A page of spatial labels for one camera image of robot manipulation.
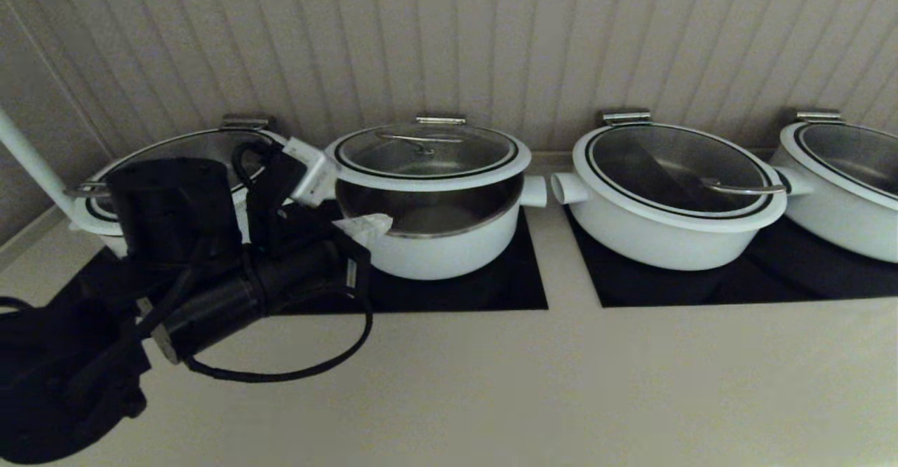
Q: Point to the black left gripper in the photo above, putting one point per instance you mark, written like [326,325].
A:
[323,249]

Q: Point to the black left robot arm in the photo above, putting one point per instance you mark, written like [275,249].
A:
[63,383]

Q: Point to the deep white pot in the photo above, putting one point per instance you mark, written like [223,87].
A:
[449,253]

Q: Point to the wide white pot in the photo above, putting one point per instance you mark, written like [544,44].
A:
[116,246]
[652,246]
[842,228]

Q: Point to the glass lid with white rim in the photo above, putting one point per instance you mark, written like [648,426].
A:
[91,211]
[863,155]
[673,158]

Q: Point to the black glass cooktop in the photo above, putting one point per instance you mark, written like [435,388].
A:
[772,285]
[456,292]

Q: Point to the white pole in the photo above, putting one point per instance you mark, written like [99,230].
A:
[28,151]

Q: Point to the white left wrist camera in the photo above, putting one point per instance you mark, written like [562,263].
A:
[312,172]

